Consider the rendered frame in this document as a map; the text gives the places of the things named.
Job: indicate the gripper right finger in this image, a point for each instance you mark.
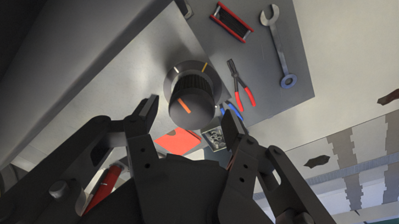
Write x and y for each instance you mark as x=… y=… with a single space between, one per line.
x=246 y=162

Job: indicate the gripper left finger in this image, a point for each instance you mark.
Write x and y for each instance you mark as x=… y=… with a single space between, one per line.
x=138 y=146

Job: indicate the red grease gun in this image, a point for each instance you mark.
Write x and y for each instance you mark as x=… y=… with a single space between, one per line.
x=107 y=183

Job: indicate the black ribbed suspension knob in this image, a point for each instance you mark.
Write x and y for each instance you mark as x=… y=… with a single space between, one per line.
x=191 y=106

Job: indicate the orange-red card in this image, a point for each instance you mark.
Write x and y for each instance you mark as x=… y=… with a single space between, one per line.
x=177 y=141

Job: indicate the clear box of nuts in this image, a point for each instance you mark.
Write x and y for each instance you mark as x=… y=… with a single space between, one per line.
x=214 y=138

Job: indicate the grey tool mat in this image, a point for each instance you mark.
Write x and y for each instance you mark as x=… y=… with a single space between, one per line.
x=265 y=99

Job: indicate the grey round dial plate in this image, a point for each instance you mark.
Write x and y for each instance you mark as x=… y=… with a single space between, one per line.
x=170 y=78

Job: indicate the grey combination wrench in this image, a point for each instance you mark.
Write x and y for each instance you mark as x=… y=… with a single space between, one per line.
x=279 y=49

